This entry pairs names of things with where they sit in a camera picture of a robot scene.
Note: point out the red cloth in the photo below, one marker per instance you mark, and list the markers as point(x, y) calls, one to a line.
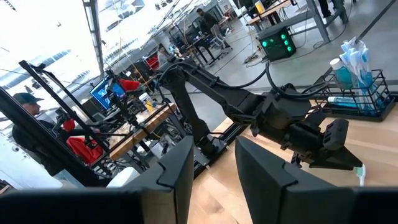
point(84, 149)

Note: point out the white office chair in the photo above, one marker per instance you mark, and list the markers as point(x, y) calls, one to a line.
point(217, 34)

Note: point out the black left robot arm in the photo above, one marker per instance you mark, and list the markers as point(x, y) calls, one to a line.
point(186, 102)

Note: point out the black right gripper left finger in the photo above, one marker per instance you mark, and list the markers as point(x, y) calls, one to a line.
point(177, 177)

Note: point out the person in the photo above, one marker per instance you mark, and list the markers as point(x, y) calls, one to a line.
point(162, 57)
point(29, 104)
point(207, 20)
point(325, 7)

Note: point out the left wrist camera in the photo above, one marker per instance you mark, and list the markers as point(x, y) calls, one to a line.
point(335, 133)

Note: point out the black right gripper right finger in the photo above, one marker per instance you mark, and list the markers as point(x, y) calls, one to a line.
point(264, 189)

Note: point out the red glove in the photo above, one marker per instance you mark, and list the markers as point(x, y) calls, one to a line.
point(129, 84)

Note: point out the light blue toothpaste tube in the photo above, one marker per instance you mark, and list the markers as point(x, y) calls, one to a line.
point(342, 101)

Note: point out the computer tower green lights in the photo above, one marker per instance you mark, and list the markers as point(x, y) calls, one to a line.
point(273, 46)

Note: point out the blue screen monitor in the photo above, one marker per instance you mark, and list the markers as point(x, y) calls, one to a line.
point(102, 93)

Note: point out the wooden workbench black frame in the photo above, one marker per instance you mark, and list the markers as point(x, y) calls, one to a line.
point(146, 124)

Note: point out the green white toothbrush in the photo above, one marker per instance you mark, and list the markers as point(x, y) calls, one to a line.
point(361, 174)

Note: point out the yellow bottle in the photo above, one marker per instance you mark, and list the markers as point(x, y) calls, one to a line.
point(259, 7)

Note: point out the wooden workbench grey legs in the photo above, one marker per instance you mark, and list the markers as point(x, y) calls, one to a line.
point(270, 12)

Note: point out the small yellow canister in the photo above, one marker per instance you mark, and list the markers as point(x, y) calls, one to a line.
point(150, 105)

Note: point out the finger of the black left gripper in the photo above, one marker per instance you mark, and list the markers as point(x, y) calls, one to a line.
point(335, 160)

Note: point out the teal mouthwash bottle white cap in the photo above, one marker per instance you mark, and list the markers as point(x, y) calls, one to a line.
point(342, 76)

